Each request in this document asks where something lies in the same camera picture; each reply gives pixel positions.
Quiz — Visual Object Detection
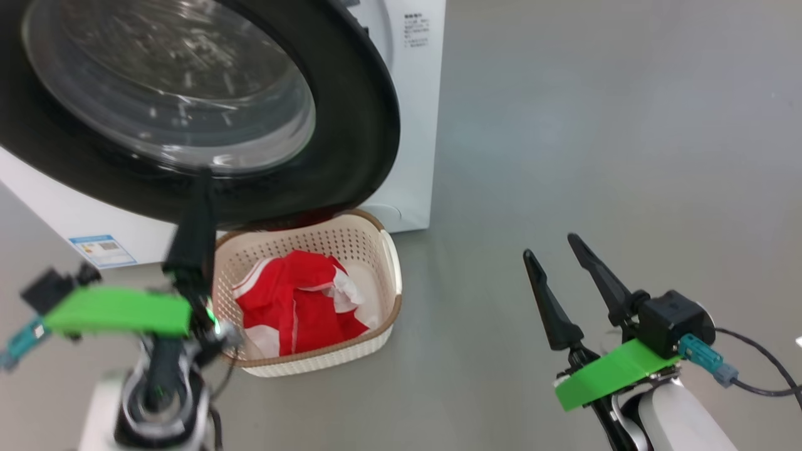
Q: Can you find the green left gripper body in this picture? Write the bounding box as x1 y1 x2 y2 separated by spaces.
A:
42 286 194 340

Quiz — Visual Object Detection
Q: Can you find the red and white garment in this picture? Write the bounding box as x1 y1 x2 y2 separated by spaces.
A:
232 250 365 358

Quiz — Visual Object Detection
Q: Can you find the white washing machine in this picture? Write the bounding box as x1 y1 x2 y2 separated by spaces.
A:
0 0 447 270

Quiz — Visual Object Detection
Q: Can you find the cream perforated laundry basket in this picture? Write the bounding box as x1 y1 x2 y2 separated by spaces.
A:
212 209 403 378

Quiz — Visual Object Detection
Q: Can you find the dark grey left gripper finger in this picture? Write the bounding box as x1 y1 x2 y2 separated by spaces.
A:
163 168 218 296

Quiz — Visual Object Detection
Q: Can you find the blue energy label sticker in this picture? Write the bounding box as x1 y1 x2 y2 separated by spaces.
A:
68 234 138 269

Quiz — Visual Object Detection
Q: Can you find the teal cable connector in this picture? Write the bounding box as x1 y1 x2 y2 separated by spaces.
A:
0 318 50 372
677 333 740 388

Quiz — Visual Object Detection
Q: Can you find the thin black camera cable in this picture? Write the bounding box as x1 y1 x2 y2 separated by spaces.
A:
713 328 802 412

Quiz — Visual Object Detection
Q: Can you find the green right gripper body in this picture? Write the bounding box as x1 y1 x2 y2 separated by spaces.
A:
554 338 682 451

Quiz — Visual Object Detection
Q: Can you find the teal left cable connector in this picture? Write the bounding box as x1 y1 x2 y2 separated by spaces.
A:
0 318 50 372

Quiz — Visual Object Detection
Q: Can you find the white text sticker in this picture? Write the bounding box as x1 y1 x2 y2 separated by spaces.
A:
402 12 432 50

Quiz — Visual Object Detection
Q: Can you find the black round glass washer door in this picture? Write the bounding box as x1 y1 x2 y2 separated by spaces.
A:
0 0 402 230

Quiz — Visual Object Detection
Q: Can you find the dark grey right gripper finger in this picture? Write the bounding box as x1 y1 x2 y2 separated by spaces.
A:
567 233 650 328
523 249 585 352

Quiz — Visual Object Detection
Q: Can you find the teal right cable connector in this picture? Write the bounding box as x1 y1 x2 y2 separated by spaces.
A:
677 333 740 388

